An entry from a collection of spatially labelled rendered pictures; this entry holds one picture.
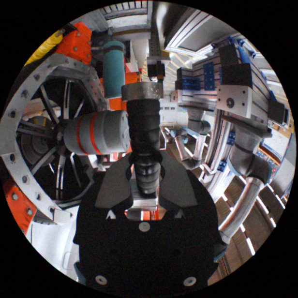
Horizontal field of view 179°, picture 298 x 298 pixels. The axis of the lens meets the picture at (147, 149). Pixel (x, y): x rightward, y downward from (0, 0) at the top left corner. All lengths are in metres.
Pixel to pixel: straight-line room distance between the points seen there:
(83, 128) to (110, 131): 0.08
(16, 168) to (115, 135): 0.24
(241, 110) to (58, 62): 0.49
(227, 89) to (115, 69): 0.38
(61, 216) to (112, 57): 0.50
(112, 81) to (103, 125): 0.19
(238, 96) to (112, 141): 0.38
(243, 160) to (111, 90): 0.61
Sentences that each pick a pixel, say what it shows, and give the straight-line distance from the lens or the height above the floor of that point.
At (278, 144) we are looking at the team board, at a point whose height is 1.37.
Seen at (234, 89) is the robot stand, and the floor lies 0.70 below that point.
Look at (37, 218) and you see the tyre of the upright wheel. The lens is 0.34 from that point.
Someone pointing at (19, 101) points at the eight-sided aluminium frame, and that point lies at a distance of 0.23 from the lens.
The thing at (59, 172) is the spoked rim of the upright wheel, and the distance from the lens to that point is 0.41.
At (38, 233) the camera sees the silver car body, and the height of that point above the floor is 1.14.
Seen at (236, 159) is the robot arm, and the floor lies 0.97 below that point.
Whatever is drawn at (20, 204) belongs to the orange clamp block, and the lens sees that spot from 0.22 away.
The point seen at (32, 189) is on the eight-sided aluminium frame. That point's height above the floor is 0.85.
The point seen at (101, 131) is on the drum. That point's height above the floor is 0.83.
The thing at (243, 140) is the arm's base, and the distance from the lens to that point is 0.47.
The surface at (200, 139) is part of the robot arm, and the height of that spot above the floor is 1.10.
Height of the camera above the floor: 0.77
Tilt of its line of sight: 29 degrees up
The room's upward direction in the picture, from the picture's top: 177 degrees clockwise
